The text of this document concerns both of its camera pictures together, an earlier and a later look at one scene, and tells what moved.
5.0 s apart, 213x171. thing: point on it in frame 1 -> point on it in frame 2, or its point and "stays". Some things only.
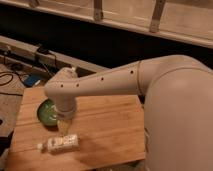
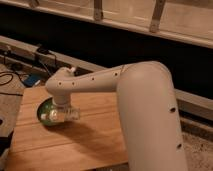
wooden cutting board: [111, 132] stays
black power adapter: [43, 50] stays
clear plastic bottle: [60, 144] -> [58, 115]
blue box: [31, 79] stays
